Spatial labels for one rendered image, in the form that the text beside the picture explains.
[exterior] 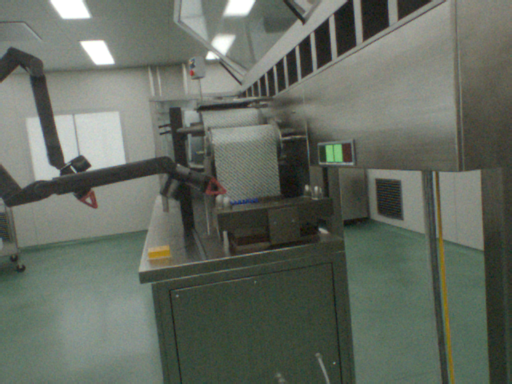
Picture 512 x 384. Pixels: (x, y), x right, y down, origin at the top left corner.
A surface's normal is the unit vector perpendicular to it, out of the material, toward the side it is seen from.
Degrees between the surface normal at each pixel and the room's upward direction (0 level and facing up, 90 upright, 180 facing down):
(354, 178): 90
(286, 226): 90
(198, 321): 90
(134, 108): 90
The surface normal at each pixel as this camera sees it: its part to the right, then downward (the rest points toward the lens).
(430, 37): -0.97, 0.12
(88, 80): 0.22, 0.08
